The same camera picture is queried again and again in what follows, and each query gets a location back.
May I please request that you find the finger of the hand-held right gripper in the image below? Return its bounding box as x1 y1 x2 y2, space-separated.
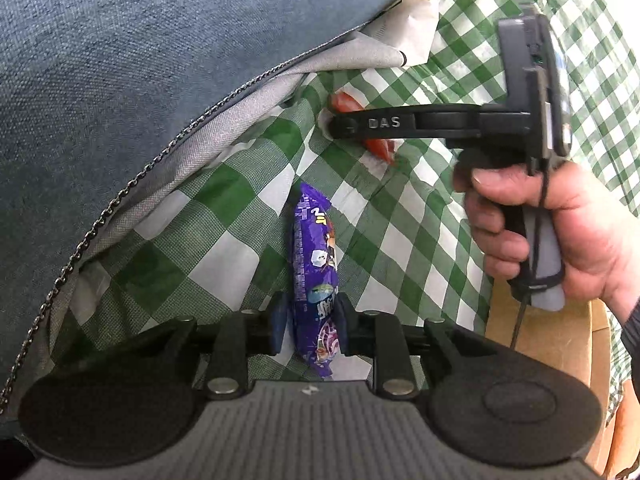
325 102 483 148

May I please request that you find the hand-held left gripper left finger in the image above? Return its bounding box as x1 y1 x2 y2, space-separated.
120 290 291 401

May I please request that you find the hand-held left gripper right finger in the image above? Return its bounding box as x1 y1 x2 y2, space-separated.
334 292 493 401

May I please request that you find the red candy wrapper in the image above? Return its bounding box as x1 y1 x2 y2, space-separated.
327 91 398 163

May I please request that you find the purple candy packet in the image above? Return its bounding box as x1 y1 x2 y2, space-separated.
290 180 346 381

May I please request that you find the brown cardboard box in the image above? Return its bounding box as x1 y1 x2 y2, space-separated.
482 277 628 480

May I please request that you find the person's right hand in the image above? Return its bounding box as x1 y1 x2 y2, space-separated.
452 160 640 321

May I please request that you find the white printed paper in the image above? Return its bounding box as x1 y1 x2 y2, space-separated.
370 0 441 68

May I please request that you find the green checkered cloth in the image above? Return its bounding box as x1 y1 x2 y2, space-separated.
50 0 640 411

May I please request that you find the blue cushion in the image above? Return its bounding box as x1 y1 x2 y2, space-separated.
0 0 406 441

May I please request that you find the orange cushion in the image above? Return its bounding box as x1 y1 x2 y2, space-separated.
612 400 640 466

